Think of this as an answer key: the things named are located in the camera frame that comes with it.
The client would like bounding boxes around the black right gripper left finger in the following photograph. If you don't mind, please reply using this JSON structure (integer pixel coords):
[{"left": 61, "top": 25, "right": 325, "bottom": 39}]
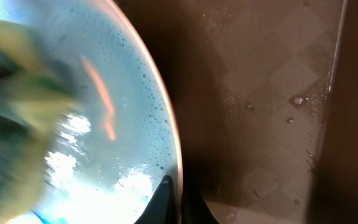
[{"left": 135, "top": 175, "right": 175, "bottom": 224}]

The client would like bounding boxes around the green scrubbing sponge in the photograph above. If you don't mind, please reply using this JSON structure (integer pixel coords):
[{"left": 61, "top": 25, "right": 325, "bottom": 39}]
[{"left": 0, "top": 21, "right": 78, "bottom": 223}]

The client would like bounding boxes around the white plate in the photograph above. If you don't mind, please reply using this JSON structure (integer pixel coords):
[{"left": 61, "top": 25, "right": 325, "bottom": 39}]
[{"left": 0, "top": 0, "right": 183, "bottom": 223}]

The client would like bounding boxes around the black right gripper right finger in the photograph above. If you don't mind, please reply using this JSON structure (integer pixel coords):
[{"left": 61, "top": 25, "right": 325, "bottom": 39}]
[{"left": 181, "top": 183, "right": 218, "bottom": 224}]

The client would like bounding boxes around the dark brown serving tray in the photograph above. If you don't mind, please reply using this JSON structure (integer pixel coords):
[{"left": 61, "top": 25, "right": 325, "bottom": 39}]
[{"left": 119, "top": 0, "right": 358, "bottom": 223}]

